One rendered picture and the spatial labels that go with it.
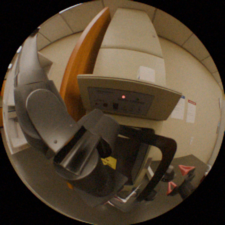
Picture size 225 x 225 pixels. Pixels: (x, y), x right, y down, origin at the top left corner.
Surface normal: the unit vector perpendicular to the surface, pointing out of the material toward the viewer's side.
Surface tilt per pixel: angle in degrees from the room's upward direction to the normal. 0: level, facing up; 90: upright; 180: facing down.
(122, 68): 90
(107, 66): 90
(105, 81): 135
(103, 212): 0
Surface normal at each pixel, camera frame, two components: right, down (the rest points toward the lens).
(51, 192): 0.14, -0.99
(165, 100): -0.16, 0.73
